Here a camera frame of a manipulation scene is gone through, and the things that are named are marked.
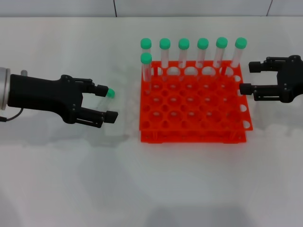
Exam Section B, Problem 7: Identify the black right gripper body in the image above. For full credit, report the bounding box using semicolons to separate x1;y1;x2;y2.
276;55;303;104

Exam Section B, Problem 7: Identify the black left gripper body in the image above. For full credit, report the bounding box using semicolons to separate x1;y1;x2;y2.
8;74;92;125

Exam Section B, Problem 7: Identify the green capped clear test tube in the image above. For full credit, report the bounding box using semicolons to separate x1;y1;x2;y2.
83;87;116;136
178;38;190;70
212;37;229;70
159;38;171;76
196;37;209;69
140;38;152;55
140;52;153;96
229;37;248;70

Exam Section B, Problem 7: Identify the orange test tube rack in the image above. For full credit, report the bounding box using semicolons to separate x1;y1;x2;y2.
138;60;254;144

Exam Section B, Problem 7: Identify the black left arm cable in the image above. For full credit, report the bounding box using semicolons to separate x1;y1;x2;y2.
0;108;24;122

